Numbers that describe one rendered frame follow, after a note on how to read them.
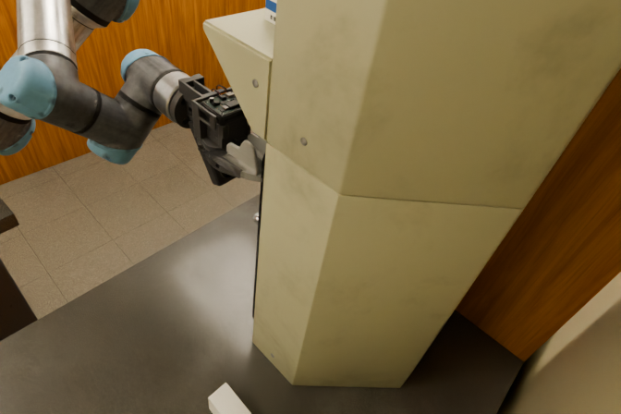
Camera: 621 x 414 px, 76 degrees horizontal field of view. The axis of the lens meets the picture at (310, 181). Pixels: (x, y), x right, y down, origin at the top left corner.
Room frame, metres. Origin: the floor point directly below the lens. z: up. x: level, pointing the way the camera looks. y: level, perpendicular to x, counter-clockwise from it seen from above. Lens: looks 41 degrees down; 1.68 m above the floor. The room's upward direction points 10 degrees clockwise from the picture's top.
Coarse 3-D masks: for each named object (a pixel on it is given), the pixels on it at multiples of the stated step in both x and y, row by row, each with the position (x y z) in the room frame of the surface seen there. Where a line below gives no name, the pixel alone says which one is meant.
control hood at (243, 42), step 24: (216, 24) 0.43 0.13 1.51; (240, 24) 0.44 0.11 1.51; (264, 24) 0.45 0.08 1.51; (216, 48) 0.42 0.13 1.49; (240, 48) 0.39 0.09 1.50; (264, 48) 0.39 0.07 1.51; (240, 72) 0.39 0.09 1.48; (264, 72) 0.37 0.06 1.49; (240, 96) 0.39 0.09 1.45; (264, 96) 0.37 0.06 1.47; (264, 120) 0.37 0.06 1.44
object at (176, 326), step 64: (192, 256) 0.53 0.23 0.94; (64, 320) 0.35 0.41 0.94; (128, 320) 0.37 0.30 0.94; (192, 320) 0.39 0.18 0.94; (448, 320) 0.49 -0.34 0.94; (0, 384) 0.22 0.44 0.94; (64, 384) 0.24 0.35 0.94; (128, 384) 0.26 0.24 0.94; (192, 384) 0.27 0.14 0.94; (256, 384) 0.29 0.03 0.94; (448, 384) 0.35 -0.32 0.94
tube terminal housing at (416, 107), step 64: (320, 0) 0.34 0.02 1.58; (384, 0) 0.30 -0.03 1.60; (448, 0) 0.31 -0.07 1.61; (512, 0) 0.31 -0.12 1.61; (576, 0) 0.32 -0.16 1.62; (320, 64) 0.33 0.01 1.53; (384, 64) 0.30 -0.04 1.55; (448, 64) 0.31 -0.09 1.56; (512, 64) 0.31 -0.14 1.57; (576, 64) 0.32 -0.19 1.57; (320, 128) 0.32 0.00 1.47; (384, 128) 0.30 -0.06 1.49; (448, 128) 0.31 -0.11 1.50; (512, 128) 0.32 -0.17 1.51; (576, 128) 0.33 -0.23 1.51; (320, 192) 0.31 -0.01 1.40; (384, 192) 0.31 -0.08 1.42; (448, 192) 0.31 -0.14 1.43; (512, 192) 0.32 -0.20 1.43; (320, 256) 0.30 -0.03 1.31; (384, 256) 0.31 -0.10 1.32; (448, 256) 0.32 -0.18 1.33; (256, 320) 0.36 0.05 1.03; (320, 320) 0.30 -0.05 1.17; (384, 320) 0.31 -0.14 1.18; (320, 384) 0.31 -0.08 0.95; (384, 384) 0.32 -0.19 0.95
